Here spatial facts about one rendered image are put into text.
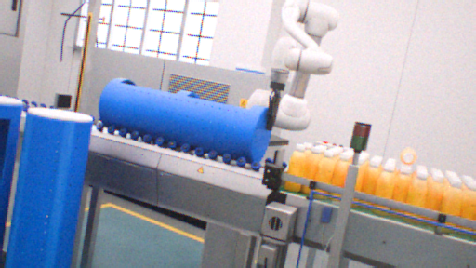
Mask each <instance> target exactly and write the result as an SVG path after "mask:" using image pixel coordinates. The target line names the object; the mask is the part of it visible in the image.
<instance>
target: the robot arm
mask: <svg viewBox="0 0 476 268"><path fill-rule="evenodd" d="M338 17H339V15H338V12H336V11H335V9H334V8H331V7H330V6H329V5H325V4H321V3H319V2H311V1H308V0H286V1H285V3H284V5H283V7H282V20H283V25H284V28H285V30H286V31H287V33H288V34H289V35H290V36H292V37H293V38H294V39H295V40H296V41H298V42H299V43H300V44H301V45H302V47H301V49H298V48H296V42H295V41H294V39H293V38H289V37H281V38H279V40H278V41H277V43H276V44H275V49H274V50H273V52H272V56H271V75H270V79H271V83H270V89H272V92H270V91H268V90H264V89H257V90H256V91H255V92H254V93H253V94H252V95H251V97H250V99H249V101H248V102H247V105H246V107H245V108H247V109H250V107H253V106H254V105H257V106H261V107H268V114H267V116H268V122H267V126H266V130H268V131H272V128H273V127H278V128H281V129H285V130H289V131H302V130H304V129H307V128H308V126H309V124H310V121H311V112H310V110H309V109H307V101H306V100H305V99H304V97H305V94H306V92H307V86H308V84H309V82H310V77H311V74H313V75H327V74H329V73H331V70H332V68H333V65H334V62H335V61H334V59H333V58H332V57H331V56H330V55H327V54H325V53H324V51H322V50H321V48H320V45H321V41H322V37H325V35H326V34H327V33H328V31H332V30H335V28H336V27H337V25H338ZM297 23H303V24H304V32H305V33H304V32H303V31H302V30H300V29H299V27H298V26H297ZM290 71H295V72H294V75H293V80H292V83H291V86H290V88H289V93H288V94H286V95H285V96H284V97H283V98H282V97H281V95H280V94H281V90H282V91H284V90H285V83H288V79H289V72H290ZM281 99H282V100H281ZM280 101H281V102H280Z"/></svg>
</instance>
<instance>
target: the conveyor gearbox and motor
mask: <svg viewBox="0 0 476 268"><path fill-rule="evenodd" d="M297 212H298V210H297V209H296V208H294V207H291V206H286V205H283V204H281V203H278V202H271V203H270V204H268V205H267V206H266V207H265V213H264V217H263V221H262V224H261V231H260V232H259V236H260V237H261V242H260V246H259V250H258V260H257V264H256V268H284V266H285V259H286V255H287V251H288V248H289V244H291V243H293V237H291V235H292V234H293V230H294V226H295V222H296V215H297Z"/></svg>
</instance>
